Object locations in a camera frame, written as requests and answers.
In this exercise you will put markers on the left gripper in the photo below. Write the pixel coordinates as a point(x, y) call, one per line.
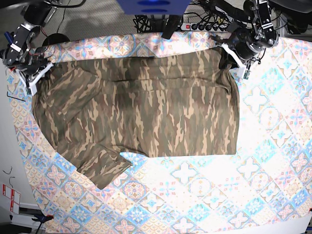
point(247, 46)

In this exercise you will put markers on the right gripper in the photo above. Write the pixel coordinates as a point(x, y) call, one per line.
point(30, 66)

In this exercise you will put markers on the camouflage T-shirt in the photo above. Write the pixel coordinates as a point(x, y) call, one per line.
point(91, 111)

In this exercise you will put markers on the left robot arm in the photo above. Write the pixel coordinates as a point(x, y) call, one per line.
point(256, 17)

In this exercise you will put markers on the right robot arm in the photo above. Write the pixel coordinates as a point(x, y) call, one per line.
point(19, 56)

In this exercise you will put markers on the white power strip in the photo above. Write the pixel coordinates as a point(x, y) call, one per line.
point(203, 27)

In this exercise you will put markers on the red white label sticker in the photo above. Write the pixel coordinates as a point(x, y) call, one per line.
point(10, 199)

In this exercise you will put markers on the black clamp bottom left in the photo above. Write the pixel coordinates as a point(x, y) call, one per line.
point(42, 218)

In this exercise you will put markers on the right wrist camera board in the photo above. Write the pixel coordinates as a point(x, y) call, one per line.
point(32, 89)

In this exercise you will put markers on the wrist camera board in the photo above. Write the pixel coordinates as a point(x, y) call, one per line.
point(243, 73)
point(32, 89)

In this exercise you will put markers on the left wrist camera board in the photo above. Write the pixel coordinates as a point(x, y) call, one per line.
point(243, 73)

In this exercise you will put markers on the blue handled clamp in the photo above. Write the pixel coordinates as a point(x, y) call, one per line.
point(10, 38)

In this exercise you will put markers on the black post under mount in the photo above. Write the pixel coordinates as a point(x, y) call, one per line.
point(171, 25)

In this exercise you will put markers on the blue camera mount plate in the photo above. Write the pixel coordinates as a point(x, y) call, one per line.
point(153, 7)

